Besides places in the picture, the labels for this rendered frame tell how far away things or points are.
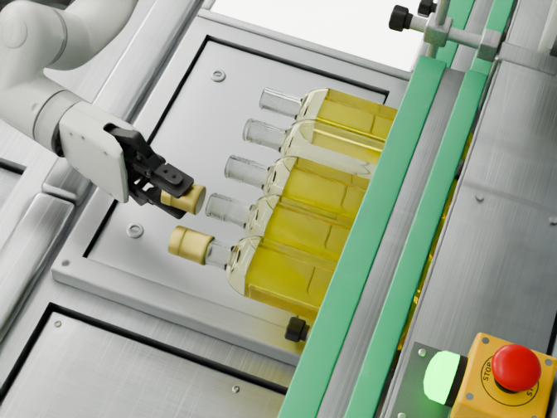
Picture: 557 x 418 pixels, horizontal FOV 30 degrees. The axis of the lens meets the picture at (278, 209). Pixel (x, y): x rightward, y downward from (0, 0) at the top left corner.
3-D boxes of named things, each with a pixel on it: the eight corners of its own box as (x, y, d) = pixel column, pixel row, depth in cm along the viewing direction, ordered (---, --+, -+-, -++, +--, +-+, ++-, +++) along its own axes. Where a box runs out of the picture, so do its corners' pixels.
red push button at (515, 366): (490, 352, 87) (500, 333, 84) (537, 368, 86) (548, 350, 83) (478, 394, 85) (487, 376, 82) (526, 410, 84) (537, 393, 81)
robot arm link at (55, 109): (40, 162, 129) (57, 173, 128) (29, 117, 121) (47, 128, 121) (79, 124, 132) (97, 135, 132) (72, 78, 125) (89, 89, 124)
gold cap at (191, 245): (205, 269, 118) (169, 257, 119) (216, 241, 119) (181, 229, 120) (201, 260, 115) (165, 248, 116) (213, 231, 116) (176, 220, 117)
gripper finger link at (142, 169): (105, 153, 122) (138, 187, 123) (119, 142, 117) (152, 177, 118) (121, 138, 123) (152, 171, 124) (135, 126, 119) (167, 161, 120)
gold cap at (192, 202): (206, 197, 123) (172, 186, 124) (206, 180, 120) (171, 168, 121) (195, 221, 121) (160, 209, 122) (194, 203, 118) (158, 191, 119)
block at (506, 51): (540, 107, 123) (484, 89, 124) (563, 53, 115) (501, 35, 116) (535, 129, 121) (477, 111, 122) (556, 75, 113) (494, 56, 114)
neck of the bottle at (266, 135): (286, 139, 128) (249, 128, 129) (288, 123, 125) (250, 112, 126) (278, 157, 126) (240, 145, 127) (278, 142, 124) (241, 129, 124)
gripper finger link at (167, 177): (132, 172, 120) (178, 201, 118) (130, 155, 118) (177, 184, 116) (150, 154, 122) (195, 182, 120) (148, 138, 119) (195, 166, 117)
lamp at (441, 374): (461, 371, 92) (428, 360, 92) (472, 348, 88) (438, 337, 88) (448, 415, 89) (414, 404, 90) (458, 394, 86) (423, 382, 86)
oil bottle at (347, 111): (465, 157, 130) (304, 107, 133) (475, 130, 125) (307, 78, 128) (453, 192, 127) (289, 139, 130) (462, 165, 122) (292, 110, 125)
